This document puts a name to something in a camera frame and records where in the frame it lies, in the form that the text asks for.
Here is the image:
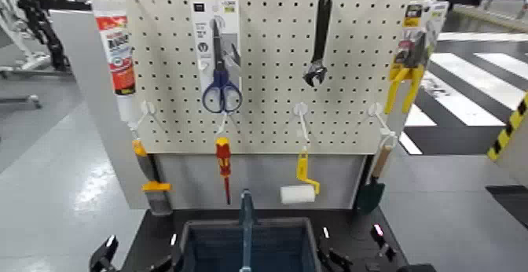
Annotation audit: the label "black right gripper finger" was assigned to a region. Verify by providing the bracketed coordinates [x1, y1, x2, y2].
[317, 226, 354, 272]
[368, 222, 398, 265]

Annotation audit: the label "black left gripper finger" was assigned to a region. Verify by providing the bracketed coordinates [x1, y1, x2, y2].
[88, 233, 120, 272]
[148, 232, 182, 272]

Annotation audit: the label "teal plastic crate with handle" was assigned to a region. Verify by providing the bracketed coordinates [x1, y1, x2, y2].
[179, 189, 321, 272]

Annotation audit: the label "grey tool yellow fittings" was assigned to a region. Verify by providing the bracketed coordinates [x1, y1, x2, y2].
[131, 139, 173, 217]

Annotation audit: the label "grey stand back panel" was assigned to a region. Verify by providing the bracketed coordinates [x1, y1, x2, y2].
[156, 153, 368, 210]

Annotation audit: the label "red yellow screwdriver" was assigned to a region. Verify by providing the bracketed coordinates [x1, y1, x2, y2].
[214, 136, 233, 206]

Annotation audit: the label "grey side panel board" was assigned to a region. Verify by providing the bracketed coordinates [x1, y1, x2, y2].
[49, 8, 152, 211]

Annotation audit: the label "white pegboard hook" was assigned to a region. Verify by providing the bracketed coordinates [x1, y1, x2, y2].
[293, 101, 311, 142]
[368, 101, 399, 139]
[137, 99, 158, 128]

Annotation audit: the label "black floor mat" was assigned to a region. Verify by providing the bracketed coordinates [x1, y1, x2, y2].
[486, 184, 528, 230]

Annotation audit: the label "cream perforated pegboard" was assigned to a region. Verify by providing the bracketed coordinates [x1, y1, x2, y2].
[123, 0, 432, 156]

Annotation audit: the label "yellow black hazard tape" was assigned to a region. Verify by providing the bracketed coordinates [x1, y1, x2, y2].
[486, 94, 528, 161]

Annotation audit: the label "white sealant tube red label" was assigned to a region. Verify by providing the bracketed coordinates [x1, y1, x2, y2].
[92, 0, 140, 134]

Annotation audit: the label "black adjustable wrench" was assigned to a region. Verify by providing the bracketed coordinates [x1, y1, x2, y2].
[302, 0, 333, 88]

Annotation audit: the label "pliers packaging card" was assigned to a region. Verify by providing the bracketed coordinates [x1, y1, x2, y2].
[401, 0, 450, 66]

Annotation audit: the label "green trowel wooden handle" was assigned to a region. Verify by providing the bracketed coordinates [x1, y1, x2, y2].
[356, 143, 394, 215]

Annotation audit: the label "white paint roller yellow handle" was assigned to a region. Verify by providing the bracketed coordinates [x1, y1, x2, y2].
[280, 149, 322, 205]

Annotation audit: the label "white cable tie loop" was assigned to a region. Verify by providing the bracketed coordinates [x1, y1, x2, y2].
[218, 112, 230, 139]
[298, 130, 311, 153]
[379, 129, 399, 149]

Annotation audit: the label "yellow handled pliers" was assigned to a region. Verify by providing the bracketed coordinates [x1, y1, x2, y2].
[384, 30, 428, 116]

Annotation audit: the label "white metal frame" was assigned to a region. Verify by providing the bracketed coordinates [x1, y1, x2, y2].
[0, 0, 53, 79]

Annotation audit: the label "blue handled scissors in package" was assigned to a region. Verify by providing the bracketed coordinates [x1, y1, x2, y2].
[190, 0, 243, 101]

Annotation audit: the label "black cable drag chain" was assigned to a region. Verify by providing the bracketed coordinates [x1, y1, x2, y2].
[9, 0, 91, 72]

